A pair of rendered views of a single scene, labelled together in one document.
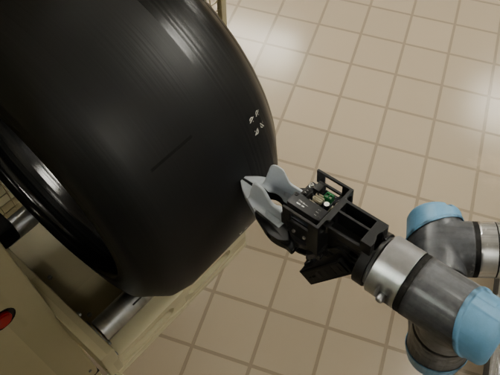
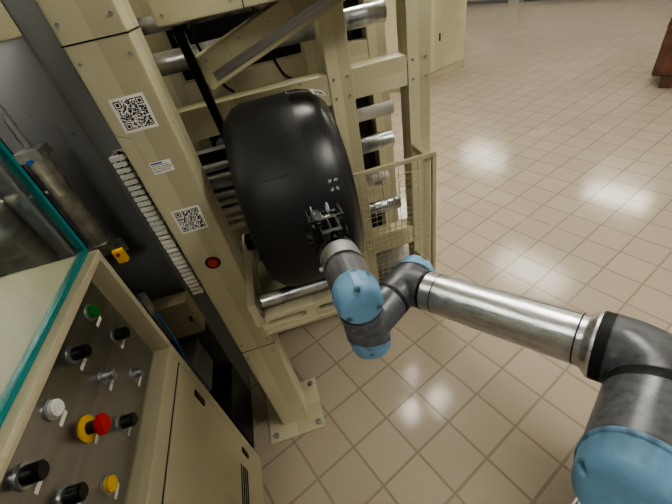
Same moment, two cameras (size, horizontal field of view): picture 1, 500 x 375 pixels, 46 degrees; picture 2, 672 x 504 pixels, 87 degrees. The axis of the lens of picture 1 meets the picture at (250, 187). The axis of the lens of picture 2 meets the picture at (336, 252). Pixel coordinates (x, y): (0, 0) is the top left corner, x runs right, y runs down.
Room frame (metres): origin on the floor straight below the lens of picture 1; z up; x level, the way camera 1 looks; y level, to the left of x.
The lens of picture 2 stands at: (-0.07, -0.49, 1.70)
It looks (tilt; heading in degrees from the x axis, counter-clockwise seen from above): 39 degrees down; 43
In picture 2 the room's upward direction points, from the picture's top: 13 degrees counter-clockwise
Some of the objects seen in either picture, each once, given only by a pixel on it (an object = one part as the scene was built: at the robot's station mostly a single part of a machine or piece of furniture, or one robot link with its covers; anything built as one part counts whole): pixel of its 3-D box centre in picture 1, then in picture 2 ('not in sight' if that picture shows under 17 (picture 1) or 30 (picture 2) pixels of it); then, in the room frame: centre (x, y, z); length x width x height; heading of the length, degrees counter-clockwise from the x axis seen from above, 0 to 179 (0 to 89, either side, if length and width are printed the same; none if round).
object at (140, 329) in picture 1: (168, 283); (312, 300); (0.46, 0.16, 0.83); 0.36 x 0.09 x 0.06; 139
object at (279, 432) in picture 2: not in sight; (294, 408); (0.35, 0.42, 0.01); 0.27 x 0.27 x 0.02; 49
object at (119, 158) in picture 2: not in sight; (166, 230); (0.27, 0.45, 1.19); 0.05 x 0.04 x 0.48; 49
